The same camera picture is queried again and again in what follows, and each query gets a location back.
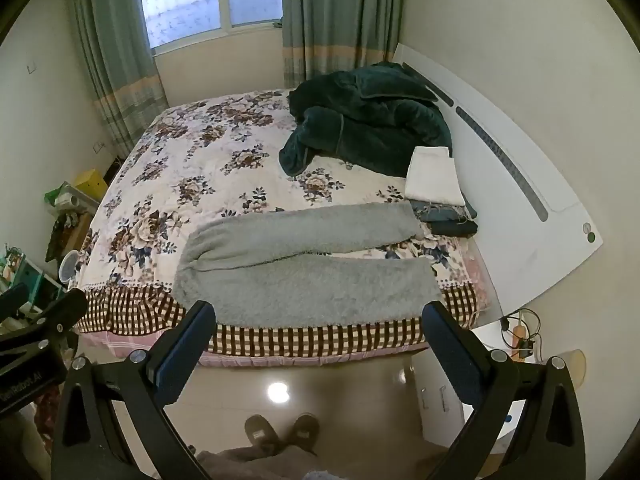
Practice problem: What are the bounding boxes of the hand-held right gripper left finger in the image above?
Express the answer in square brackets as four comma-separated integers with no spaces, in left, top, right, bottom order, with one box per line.
[50,300,217,480]

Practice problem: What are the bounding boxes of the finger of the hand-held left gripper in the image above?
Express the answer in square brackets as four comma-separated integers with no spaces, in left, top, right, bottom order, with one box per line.
[0,287,89,343]
[0,283,29,322]

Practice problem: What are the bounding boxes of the folded denim cloth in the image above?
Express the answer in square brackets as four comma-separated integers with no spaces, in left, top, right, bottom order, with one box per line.
[410,200,476,224]

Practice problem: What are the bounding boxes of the red bag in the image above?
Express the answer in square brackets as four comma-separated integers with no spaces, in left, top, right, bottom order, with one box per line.
[34,389,62,442]

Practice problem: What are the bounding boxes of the white headboard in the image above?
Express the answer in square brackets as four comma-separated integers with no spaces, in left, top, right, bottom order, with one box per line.
[392,42,603,313]

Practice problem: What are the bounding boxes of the green plastic bag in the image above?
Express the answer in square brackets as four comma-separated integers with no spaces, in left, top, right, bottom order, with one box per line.
[44,182,76,208]

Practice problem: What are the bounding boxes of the white round bucket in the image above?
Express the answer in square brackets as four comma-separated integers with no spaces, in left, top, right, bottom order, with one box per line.
[59,250,81,284]

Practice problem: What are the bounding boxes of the bed with floral blanket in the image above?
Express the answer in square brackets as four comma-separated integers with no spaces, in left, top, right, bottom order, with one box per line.
[72,87,501,356]

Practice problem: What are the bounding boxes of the person's legs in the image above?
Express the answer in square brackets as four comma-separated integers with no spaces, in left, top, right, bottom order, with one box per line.
[196,444,323,480]

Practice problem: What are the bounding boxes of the grey towel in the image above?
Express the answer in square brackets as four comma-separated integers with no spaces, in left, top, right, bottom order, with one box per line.
[172,202,443,328]

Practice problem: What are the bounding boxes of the white nightstand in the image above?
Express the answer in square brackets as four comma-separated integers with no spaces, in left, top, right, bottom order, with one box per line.
[414,319,551,457]

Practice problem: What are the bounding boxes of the green striped curtain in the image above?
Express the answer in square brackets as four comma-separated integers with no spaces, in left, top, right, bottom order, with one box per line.
[281,0,408,88]
[70,0,168,161]

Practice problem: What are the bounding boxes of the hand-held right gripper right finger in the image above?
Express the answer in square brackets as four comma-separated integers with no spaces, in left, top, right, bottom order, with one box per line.
[421,301,587,480]

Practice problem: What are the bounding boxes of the window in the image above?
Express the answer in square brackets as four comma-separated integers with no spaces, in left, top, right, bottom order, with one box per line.
[135,0,284,52]

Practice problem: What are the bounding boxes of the beige round object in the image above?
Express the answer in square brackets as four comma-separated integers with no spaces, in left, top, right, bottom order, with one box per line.
[547,349,587,389]

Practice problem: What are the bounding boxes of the white folded towel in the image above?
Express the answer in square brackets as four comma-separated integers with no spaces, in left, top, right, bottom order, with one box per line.
[405,146,467,207]

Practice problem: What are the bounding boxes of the brown slipper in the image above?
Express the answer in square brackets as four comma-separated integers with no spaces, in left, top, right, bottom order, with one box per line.
[287,413,320,456]
[244,414,281,454]

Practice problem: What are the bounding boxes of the dark folded cloth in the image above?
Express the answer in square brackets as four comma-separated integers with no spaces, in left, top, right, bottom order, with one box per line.
[430,219,479,237]

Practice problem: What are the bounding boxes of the teal storage shelf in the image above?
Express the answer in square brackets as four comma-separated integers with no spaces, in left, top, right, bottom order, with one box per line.
[0,245,66,311]

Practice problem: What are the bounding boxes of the dark green blanket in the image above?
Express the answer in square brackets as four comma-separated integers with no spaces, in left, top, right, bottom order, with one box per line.
[278,61,453,177]

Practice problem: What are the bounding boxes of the yellow box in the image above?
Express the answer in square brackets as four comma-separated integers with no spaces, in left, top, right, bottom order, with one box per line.
[74,169,109,199]

